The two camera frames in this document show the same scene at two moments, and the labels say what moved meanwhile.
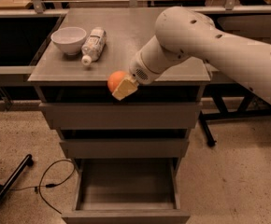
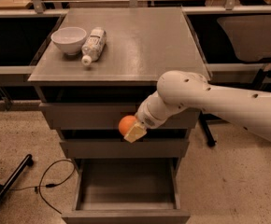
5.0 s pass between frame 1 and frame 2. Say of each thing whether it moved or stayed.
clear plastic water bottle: stayed
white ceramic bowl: stayed
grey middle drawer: stayed
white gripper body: moved
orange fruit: moved
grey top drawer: stayed
